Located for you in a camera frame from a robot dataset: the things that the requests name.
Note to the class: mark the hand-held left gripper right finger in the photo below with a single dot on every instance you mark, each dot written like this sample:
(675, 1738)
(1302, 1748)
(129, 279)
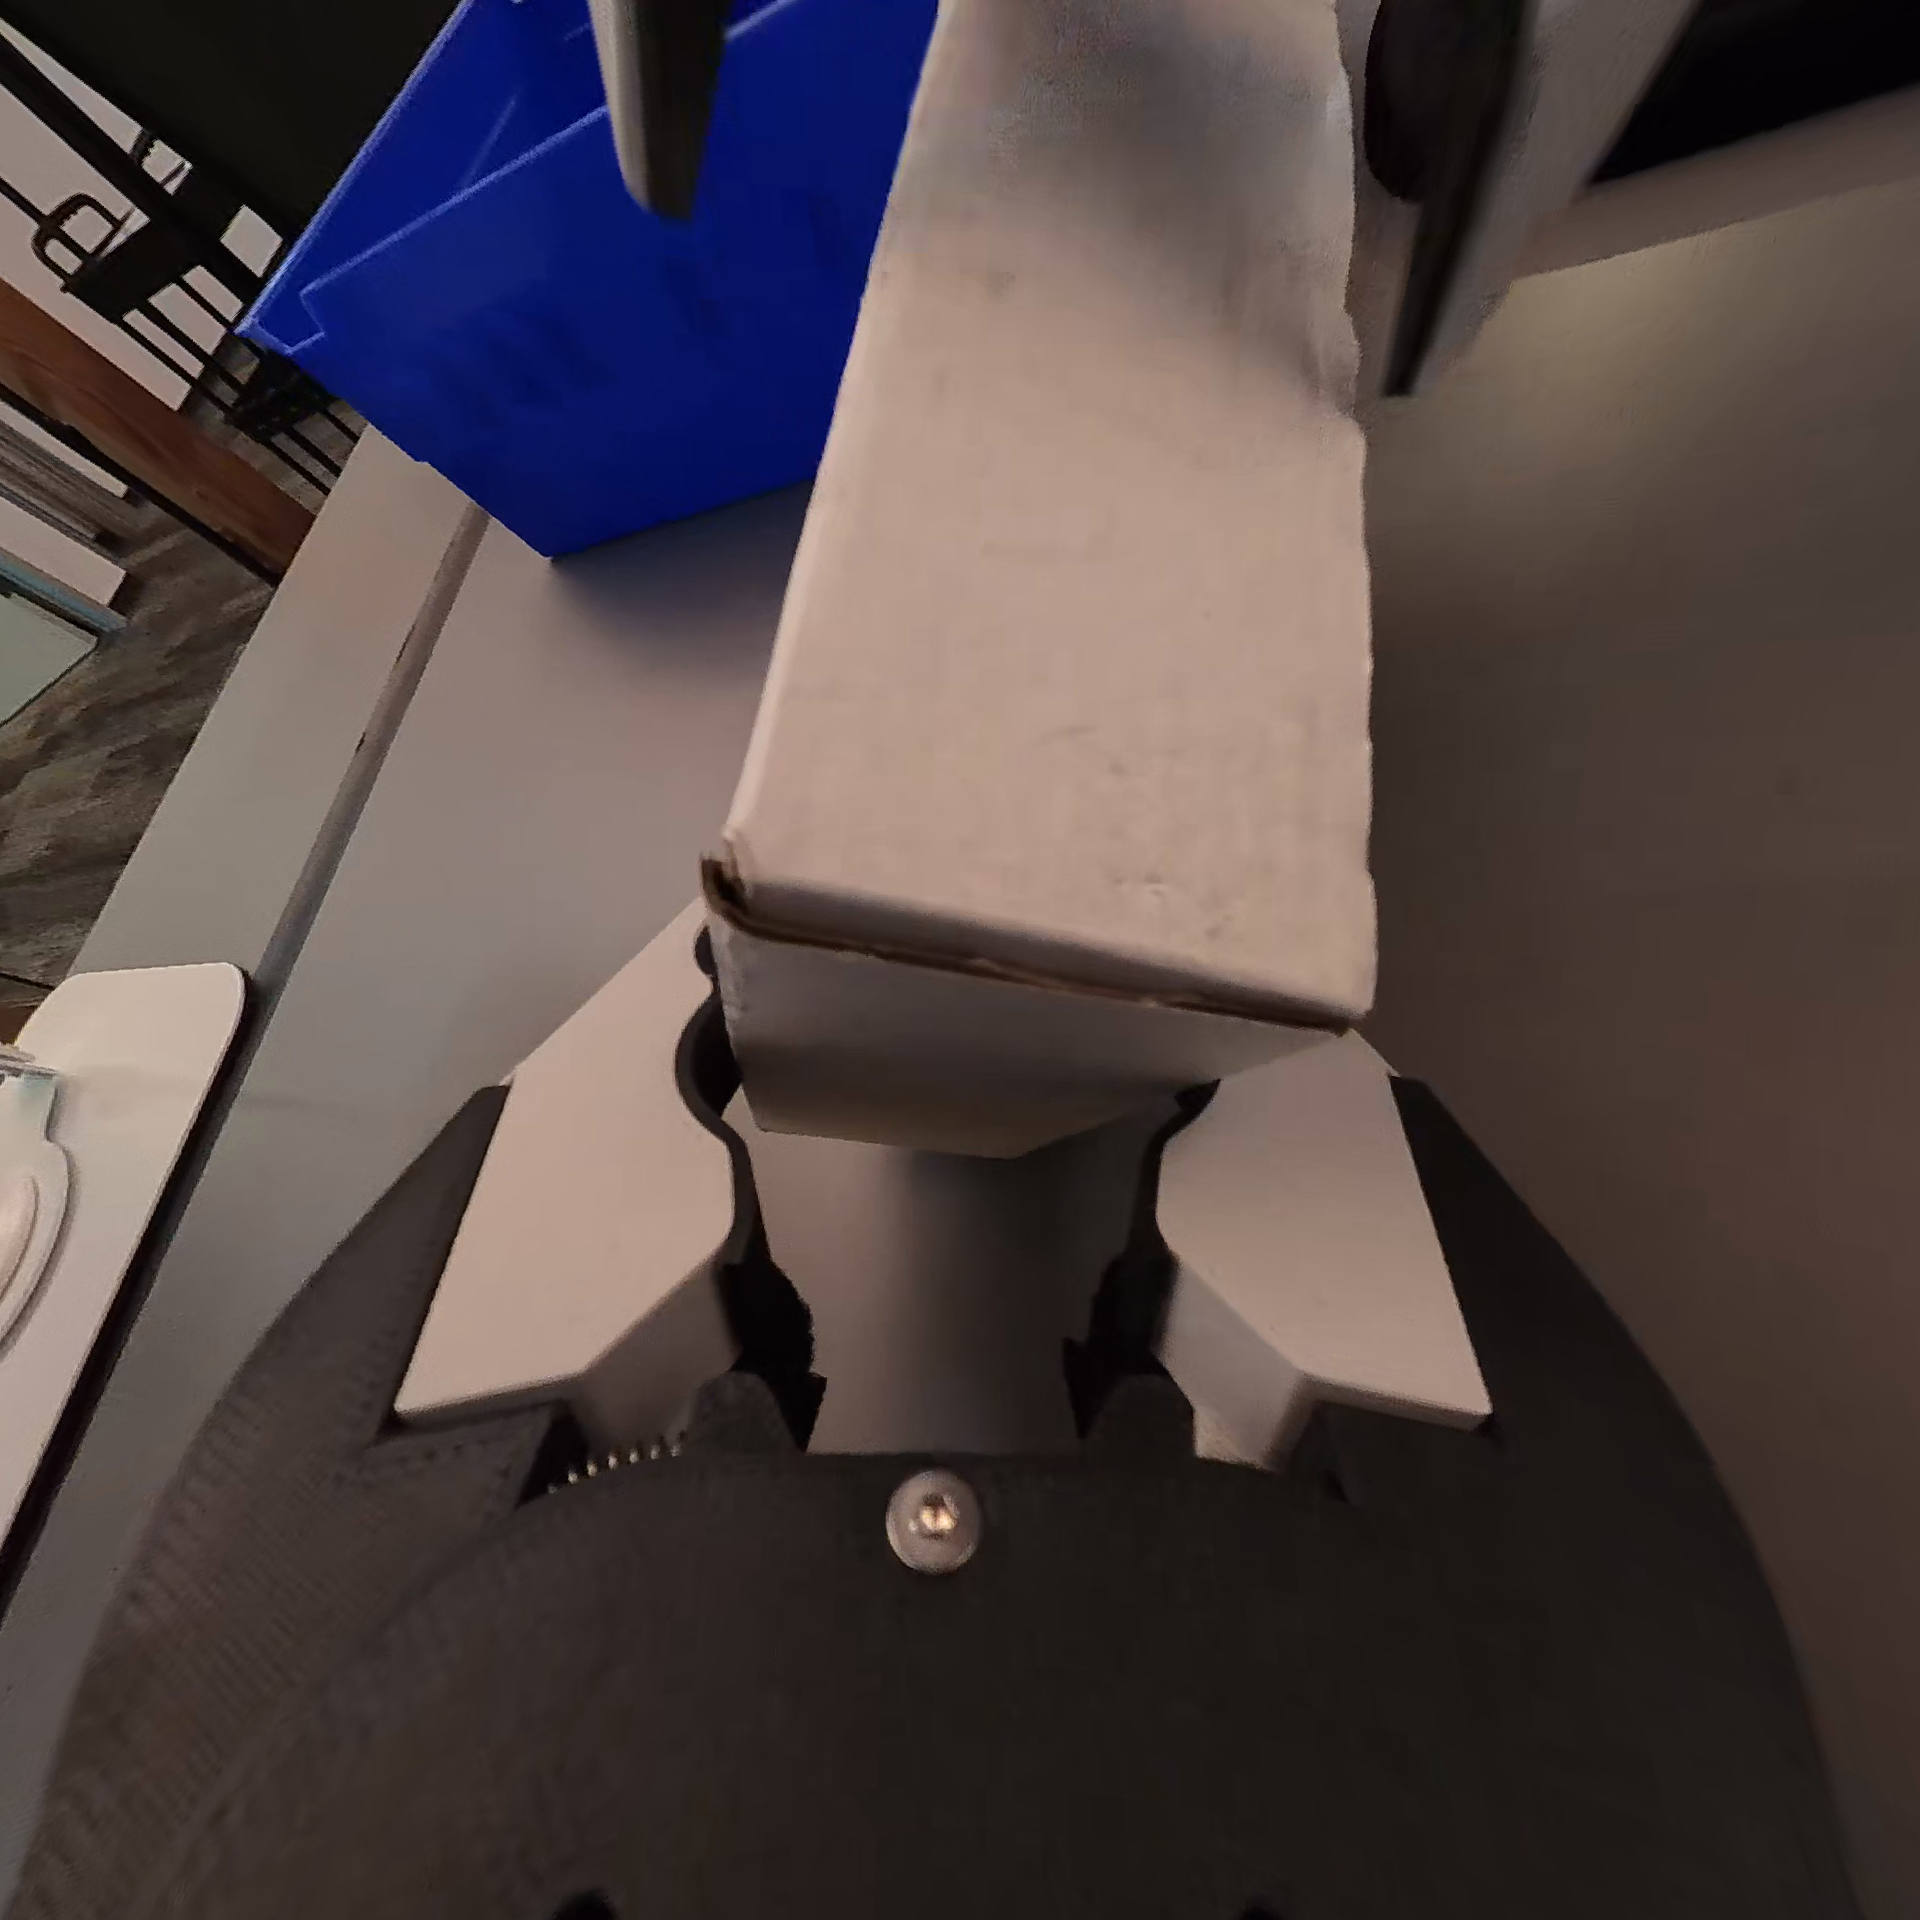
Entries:
(1320, 1231)

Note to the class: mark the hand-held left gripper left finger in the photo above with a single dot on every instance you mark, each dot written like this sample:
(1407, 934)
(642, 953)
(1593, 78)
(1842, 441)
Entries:
(599, 1231)

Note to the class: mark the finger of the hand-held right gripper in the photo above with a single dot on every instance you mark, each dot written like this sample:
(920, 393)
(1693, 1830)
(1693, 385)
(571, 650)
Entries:
(1544, 104)
(635, 92)

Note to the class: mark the blue plastic bin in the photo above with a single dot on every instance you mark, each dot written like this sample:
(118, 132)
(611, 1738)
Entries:
(525, 376)

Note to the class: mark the white cardboard box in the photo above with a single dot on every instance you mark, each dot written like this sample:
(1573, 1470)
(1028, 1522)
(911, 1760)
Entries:
(1079, 603)

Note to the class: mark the black mesh chair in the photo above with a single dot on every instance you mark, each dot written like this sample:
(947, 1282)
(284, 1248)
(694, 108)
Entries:
(300, 92)

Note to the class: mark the white stand base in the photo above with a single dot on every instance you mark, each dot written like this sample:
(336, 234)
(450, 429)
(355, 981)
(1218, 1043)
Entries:
(135, 1128)

